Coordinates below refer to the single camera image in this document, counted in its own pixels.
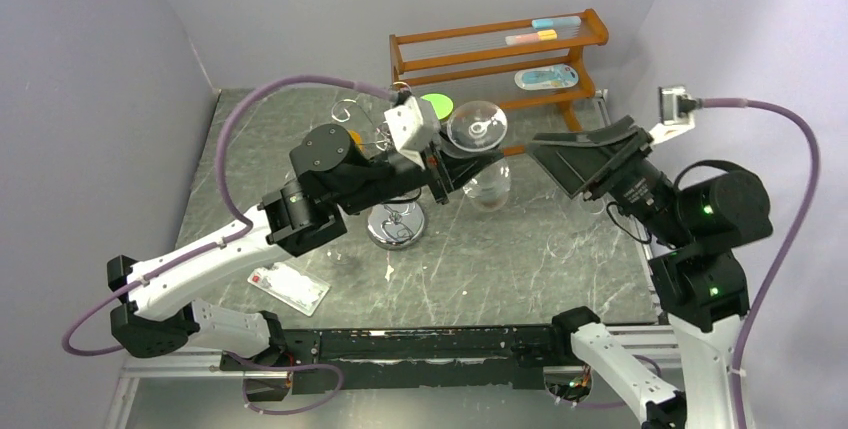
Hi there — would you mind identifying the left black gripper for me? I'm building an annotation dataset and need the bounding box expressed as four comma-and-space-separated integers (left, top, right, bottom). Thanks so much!
343, 129, 508, 221

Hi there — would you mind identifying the clear wine glass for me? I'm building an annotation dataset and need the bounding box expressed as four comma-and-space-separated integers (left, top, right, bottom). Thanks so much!
442, 100, 511, 211
327, 248, 355, 266

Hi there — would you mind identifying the green plastic wine glass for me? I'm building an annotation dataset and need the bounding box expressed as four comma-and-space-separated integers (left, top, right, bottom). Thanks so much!
420, 93, 454, 121

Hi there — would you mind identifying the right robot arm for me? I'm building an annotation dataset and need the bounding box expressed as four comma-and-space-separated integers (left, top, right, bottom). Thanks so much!
526, 118, 773, 428

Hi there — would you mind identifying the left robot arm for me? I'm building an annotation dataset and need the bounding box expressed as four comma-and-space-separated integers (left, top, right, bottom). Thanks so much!
107, 124, 503, 369

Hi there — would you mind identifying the chrome wine glass rack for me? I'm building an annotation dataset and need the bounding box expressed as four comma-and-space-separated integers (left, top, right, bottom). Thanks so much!
330, 96, 427, 250

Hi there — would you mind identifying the orange plastic wine glass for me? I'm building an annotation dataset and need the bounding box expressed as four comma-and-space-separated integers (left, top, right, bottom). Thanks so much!
349, 131, 364, 149

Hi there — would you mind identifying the white blue blister pack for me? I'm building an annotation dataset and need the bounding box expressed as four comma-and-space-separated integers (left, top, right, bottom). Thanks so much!
514, 64, 579, 91

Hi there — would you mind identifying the orange wooden shelf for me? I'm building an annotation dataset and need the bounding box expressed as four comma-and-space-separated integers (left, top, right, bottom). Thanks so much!
388, 9, 609, 155

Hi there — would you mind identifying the white packaged card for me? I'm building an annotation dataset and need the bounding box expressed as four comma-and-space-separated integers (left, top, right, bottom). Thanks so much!
246, 262, 331, 317

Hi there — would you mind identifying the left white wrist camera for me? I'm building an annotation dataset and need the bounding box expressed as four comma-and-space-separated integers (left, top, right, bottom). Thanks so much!
383, 96, 440, 169

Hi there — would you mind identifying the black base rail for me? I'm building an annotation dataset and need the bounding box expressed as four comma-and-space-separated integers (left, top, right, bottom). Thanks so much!
253, 324, 582, 395

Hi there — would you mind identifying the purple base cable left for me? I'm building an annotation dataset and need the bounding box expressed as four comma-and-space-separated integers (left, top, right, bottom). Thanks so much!
228, 354, 345, 416

